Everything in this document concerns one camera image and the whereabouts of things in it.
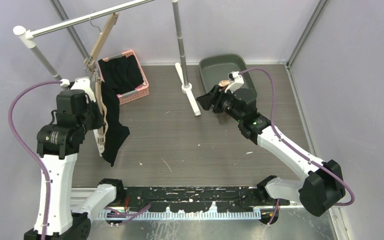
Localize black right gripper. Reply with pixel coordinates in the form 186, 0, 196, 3
197, 85, 244, 123

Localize beige clip hanger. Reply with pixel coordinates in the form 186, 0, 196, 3
84, 13, 119, 73
92, 69, 108, 155

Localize black underwear with beige waistband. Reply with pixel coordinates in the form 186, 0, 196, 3
101, 82, 130, 167

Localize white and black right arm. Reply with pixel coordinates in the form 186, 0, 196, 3
196, 85, 346, 217

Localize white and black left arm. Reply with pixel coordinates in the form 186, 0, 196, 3
23, 89, 127, 240

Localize beige clip hanger on rack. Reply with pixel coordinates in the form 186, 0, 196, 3
84, 13, 119, 73

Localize grey-green plastic tub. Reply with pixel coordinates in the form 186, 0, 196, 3
198, 53, 247, 93

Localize black clothes in basket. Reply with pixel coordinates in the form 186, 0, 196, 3
98, 55, 144, 95

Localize pink perforated plastic basket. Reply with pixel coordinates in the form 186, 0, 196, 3
98, 50, 150, 105

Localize white and metal clothes rack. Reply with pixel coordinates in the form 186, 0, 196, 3
13, 0, 201, 116

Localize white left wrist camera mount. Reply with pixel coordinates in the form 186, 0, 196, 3
59, 77, 97, 103

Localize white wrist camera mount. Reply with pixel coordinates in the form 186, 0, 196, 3
224, 71, 244, 93
59, 77, 97, 103

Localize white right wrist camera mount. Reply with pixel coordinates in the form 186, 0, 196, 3
224, 71, 244, 93

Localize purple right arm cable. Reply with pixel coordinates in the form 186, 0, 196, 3
238, 67, 356, 227

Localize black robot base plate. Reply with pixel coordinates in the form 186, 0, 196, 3
109, 186, 276, 213

